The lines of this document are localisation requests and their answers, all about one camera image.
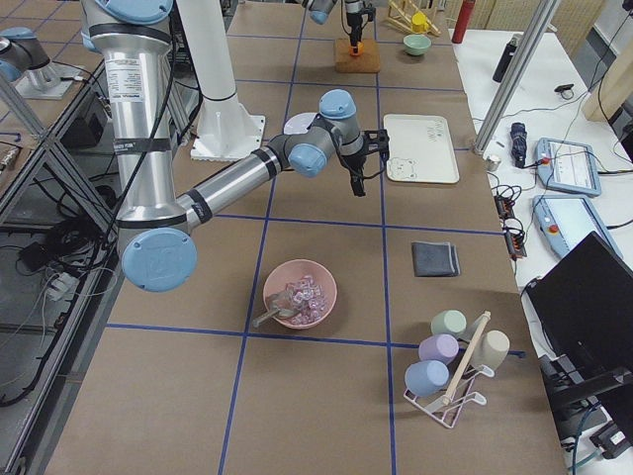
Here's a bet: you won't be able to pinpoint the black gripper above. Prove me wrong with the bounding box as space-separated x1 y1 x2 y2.
344 12 363 45
340 152 366 197

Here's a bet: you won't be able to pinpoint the orange fruit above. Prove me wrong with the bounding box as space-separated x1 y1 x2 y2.
349 42 364 56

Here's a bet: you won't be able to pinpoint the white round plate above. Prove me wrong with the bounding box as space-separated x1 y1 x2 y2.
283 112 317 135

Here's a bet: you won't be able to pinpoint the cream bear tray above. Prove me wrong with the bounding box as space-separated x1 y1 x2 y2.
383 114 460 184

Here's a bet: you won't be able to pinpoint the wooden cutting board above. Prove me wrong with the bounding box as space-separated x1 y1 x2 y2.
334 39 381 73

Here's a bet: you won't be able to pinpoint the wooden cup rack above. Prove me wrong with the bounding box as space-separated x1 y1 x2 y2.
387 0 441 38

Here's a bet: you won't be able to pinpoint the green bowl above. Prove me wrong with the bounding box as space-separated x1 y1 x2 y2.
403 34 432 56

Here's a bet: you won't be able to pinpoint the yellow cup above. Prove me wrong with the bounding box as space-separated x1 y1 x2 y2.
410 12 430 34

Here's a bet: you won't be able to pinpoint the grey folded cloth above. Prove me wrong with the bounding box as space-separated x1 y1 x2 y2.
411 241 461 277

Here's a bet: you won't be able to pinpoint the red bottle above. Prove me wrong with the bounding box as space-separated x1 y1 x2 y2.
451 0 476 45

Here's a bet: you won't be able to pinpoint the pink bowl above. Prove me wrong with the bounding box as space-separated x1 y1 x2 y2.
263 259 338 330

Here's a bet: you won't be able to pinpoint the clear ice cubes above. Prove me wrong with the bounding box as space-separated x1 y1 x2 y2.
285 274 327 327

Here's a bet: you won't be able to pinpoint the metal scoop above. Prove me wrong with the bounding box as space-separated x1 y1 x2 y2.
252 291 299 328

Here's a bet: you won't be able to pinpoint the black bottle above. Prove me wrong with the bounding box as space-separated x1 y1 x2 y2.
493 34 522 83

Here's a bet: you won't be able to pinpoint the folded dark umbrella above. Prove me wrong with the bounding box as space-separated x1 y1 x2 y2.
510 122 527 168

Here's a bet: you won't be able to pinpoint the green cup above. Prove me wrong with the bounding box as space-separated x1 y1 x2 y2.
430 310 467 337

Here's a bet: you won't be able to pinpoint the purple cup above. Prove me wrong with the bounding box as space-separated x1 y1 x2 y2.
418 333 459 365

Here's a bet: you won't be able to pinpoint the upper teach pendant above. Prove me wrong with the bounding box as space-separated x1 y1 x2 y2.
535 138 601 197

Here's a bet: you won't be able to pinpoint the teach pendant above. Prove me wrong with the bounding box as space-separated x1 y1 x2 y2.
535 138 601 197
532 194 622 258

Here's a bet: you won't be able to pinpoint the lower teach pendant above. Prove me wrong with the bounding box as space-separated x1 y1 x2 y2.
532 194 622 258

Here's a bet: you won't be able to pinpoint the blue cup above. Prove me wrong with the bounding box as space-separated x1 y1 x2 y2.
405 360 450 397

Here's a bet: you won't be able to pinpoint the beige cup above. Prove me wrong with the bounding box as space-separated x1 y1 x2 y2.
470 330 509 371

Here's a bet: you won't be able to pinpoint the black laptop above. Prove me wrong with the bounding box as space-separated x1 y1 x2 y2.
527 232 632 438

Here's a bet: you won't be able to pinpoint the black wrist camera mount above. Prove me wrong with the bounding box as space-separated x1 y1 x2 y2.
363 129 390 162
361 0 376 23

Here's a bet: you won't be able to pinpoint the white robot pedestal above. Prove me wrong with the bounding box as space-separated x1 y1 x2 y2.
176 0 266 161

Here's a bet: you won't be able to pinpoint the aluminium frame post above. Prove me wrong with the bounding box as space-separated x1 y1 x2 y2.
473 0 561 156

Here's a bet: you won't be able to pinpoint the white wire cup rack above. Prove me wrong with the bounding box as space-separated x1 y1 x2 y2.
404 311 495 428

